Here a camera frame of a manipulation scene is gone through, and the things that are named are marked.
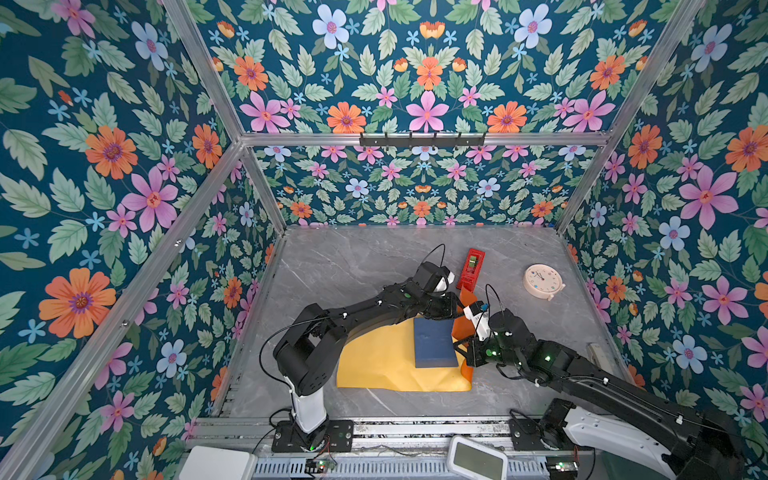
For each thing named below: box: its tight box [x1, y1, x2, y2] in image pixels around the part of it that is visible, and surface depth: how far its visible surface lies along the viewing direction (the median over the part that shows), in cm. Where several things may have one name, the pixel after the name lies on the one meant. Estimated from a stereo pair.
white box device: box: [179, 445, 258, 480], surface depth 69 cm
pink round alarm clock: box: [523, 264, 566, 301], surface depth 103 cm
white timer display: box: [446, 435, 508, 480], surface depth 68 cm
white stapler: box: [587, 343, 611, 373], surface depth 86 cm
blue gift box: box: [414, 318, 458, 368], surface depth 83 cm
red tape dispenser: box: [456, 248, 486, 292], surface depth 103 cm
